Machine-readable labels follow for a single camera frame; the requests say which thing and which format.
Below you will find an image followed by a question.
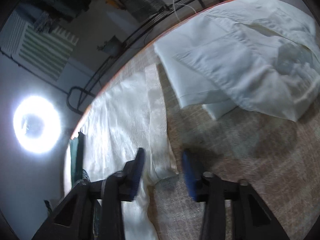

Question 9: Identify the blue denim jacket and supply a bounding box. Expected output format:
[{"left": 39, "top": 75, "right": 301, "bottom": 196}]
[{"left": 32, "top": 12, "right": 57, "bottom": 33}]

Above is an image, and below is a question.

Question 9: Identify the black metal clothes rack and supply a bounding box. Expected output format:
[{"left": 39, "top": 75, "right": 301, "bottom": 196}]
[{"left": 66, "top": 0, "right": 222, "bottom": 113}]

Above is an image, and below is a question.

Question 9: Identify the potted plant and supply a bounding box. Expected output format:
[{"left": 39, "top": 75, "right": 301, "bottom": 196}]
[{"left": 97, "top": 35, "right": 120, "bottom": 55}]

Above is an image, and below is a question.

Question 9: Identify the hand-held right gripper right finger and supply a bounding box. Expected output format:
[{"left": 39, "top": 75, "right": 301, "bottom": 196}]
[{"left": 182, "top": 149, "right": 290, "bottom": 240}]

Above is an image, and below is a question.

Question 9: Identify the white satin garment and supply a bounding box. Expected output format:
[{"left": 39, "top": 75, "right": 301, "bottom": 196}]
[{"left": 64, "top": 64, "right": 179, "bottom": 240}]

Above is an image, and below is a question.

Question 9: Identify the beige plaid blanket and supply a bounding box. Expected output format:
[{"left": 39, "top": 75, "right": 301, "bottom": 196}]
[{"left": 62, "top": 0, "right": 320, "bottom": 240}]

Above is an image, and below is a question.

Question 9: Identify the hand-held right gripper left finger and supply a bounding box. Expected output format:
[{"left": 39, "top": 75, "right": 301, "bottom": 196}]
[{"left": 32, "top": 147, "right": 146, "bottom": 240}]

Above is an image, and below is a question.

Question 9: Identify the green striped wall hanging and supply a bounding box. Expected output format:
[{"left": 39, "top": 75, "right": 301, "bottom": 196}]
[{"left": 1, "top": 11, "right": 79, "bottom": 80}]

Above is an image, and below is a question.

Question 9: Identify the dark green patterned garment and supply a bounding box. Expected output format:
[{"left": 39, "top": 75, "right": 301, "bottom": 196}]
[{"left": 69, "top": 131, "right": 92, "bottom": 188}]

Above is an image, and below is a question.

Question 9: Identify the ring light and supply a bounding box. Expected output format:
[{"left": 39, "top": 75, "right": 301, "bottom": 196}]
[{"left": 13, "top": 95, "right": 61, "bottom": 154}]

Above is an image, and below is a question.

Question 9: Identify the dark green sweater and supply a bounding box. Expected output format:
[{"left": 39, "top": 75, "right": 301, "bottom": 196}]
[{"left": 24, "top": 0, "right": 90, "bottom": 20}]

